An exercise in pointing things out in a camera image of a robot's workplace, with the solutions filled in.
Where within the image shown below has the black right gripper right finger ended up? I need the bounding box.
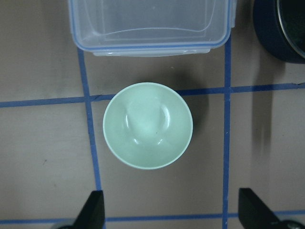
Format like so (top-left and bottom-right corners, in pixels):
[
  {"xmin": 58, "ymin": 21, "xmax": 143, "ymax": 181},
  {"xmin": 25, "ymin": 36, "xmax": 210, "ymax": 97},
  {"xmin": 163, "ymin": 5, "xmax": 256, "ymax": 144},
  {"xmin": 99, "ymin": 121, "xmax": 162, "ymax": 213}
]
[{"xmin": 238, "ymin": 188, "xmax": 281, "ymax": 229}]

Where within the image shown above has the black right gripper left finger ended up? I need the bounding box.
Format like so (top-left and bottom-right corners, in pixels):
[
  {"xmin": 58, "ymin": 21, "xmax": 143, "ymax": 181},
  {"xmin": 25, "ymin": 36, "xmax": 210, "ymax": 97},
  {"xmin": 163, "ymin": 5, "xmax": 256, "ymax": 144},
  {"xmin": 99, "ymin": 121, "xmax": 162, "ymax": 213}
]
[{"xmin": 72, "ymin": 190, "xmax": 105, "ymax": 229}]

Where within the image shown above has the green bowl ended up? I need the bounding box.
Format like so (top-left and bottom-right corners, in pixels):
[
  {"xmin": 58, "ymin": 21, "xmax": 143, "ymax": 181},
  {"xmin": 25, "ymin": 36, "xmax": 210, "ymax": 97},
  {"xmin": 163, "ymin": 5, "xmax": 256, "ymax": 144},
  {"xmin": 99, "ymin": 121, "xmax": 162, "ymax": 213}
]
[{"xmin": 102, "ymin": 82, "xmax": 193, "ymax": 170}]

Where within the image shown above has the clear plastic container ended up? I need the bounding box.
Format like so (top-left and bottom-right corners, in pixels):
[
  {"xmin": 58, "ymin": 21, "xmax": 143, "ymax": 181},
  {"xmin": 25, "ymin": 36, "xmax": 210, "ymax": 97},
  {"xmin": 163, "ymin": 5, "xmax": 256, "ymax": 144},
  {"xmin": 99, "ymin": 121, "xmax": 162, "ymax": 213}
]
[{"xmin": 68, "ymin": 0, "xmax": 237, "ymax": 57}]

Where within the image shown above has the dark blue saucepan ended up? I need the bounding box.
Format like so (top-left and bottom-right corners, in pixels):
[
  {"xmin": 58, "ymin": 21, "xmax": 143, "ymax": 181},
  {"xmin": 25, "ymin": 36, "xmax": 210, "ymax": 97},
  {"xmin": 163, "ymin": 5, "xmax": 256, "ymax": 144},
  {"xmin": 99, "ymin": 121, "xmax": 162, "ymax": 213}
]
[{"xmin": 253, "ymin": 0, "xmax": 305, "ymax": 64}]

